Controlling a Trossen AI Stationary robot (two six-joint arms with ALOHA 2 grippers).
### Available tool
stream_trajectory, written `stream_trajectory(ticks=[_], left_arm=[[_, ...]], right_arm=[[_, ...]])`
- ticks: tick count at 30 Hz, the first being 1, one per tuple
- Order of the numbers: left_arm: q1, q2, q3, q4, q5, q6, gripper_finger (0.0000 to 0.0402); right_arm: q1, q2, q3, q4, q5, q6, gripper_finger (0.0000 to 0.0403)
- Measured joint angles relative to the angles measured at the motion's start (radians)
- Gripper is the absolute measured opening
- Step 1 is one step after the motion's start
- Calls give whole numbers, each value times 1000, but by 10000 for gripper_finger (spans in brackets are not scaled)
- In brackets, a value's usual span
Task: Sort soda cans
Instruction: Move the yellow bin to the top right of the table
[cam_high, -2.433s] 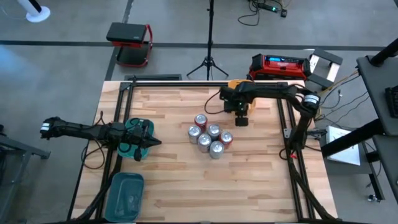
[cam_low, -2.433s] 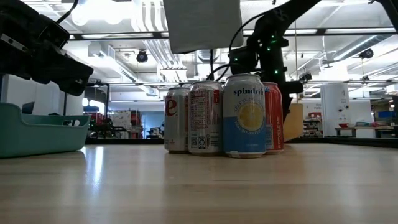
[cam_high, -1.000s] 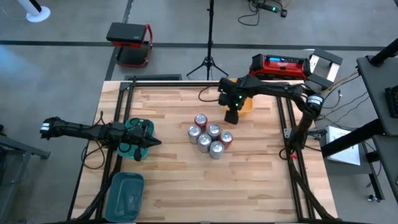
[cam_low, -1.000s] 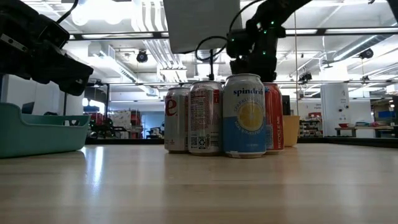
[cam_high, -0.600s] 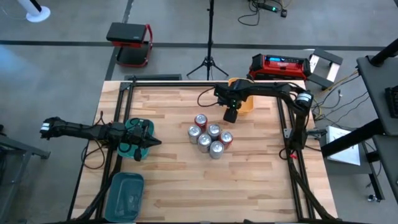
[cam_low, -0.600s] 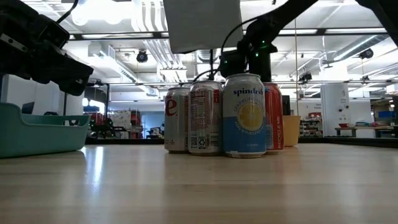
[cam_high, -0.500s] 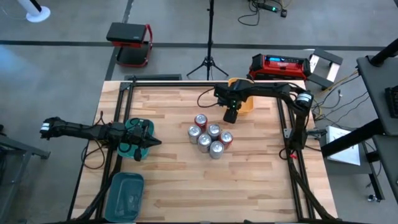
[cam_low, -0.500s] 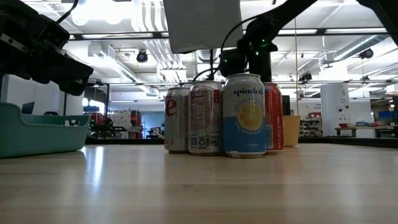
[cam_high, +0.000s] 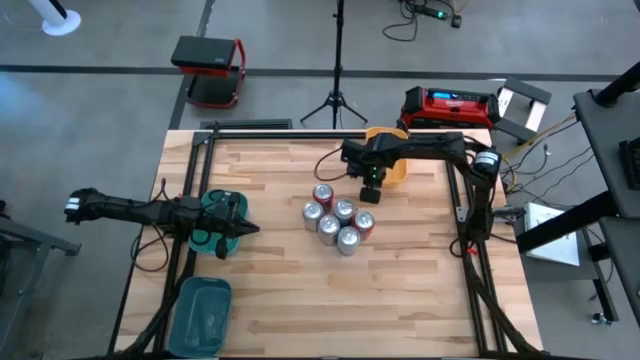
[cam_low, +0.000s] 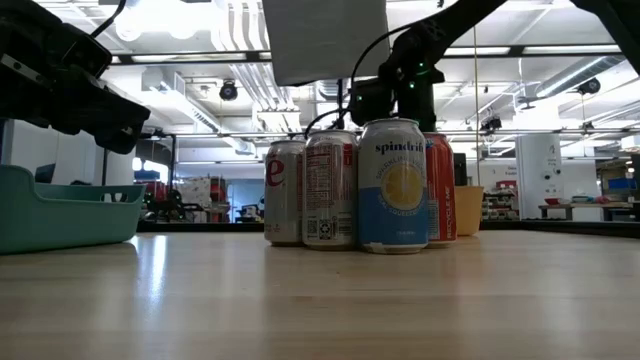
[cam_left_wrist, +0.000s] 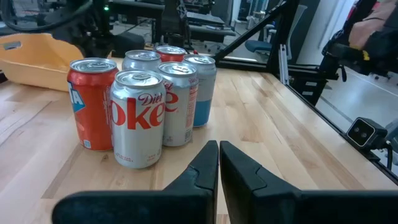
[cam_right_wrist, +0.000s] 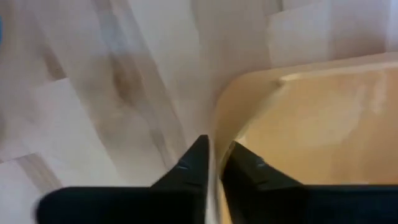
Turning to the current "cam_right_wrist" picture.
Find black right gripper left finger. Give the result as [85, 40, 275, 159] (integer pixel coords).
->
[33, 134, 210, 224]

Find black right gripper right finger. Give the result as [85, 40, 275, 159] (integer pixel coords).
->
[220, 140, 398, 224]

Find tan plastic bin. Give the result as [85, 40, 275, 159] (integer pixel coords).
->
[210, 52, 398, 224]

